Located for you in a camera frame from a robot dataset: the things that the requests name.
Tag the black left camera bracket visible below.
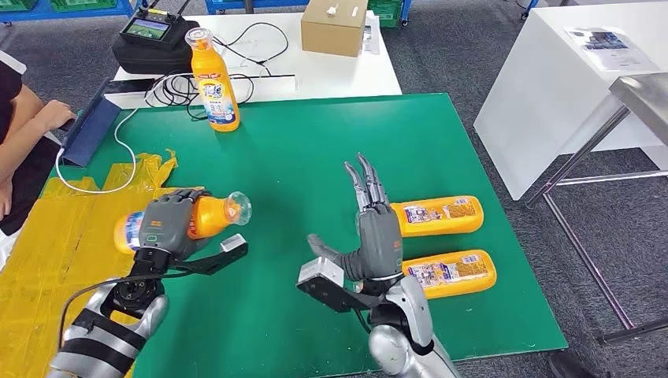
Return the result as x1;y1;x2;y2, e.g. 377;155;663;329
169;239;250;276

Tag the blue tablet case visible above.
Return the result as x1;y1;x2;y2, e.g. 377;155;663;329
62;76;123;168

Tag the brown cardboard box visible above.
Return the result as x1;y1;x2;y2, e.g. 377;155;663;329
300;0;370;58

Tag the large white table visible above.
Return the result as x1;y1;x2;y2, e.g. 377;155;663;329
473;2;668;202

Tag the person's hand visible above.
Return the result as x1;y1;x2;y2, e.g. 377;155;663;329
0;176;15;221
38;98;78;132

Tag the stainless steel table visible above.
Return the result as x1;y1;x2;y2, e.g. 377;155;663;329
524;72;668;348

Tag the printed leaflet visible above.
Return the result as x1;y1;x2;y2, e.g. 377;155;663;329
362;11;382;56

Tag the black camera bracket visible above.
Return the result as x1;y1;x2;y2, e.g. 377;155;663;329
296;276;388;314
169;239;250;276

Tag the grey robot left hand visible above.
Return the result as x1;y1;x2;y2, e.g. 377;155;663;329
134;188;215;262

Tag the black carrying case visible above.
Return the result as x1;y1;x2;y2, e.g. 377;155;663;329
111;20;202;75

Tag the white cable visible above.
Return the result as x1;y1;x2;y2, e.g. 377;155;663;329
54;72;173;195

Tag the black flat pad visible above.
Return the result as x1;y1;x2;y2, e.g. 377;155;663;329
105;78;158;96

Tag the black right camera bracket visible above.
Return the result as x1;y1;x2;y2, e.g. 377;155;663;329
296;276;388;314

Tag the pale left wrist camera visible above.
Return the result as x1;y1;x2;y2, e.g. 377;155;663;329
220;233;247;255

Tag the person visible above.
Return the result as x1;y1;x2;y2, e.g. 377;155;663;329
0;47;78;272

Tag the printed paper sheet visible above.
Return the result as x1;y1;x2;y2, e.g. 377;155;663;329
564;26;661;73

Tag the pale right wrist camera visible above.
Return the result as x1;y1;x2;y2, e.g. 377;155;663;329
297;256;346;293

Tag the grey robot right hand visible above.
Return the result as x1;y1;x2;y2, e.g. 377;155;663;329
306;152;406;283

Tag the black controller with screen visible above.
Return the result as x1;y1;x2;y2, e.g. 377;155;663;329
119;0;193;50

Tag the blue metal rack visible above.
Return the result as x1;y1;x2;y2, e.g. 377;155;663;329
0;0;143;25
204;0;414;27

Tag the yellow plastic sheet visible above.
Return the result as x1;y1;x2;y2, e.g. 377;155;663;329
0;149;205;378

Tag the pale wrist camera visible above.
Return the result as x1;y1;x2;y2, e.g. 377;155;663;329
220;233;247;255
297;256;346;293

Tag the orange detergent bottle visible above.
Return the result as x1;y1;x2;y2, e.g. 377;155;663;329
184;27;242;133
388;195;484;239
113;191;253;256
402;249;498;301

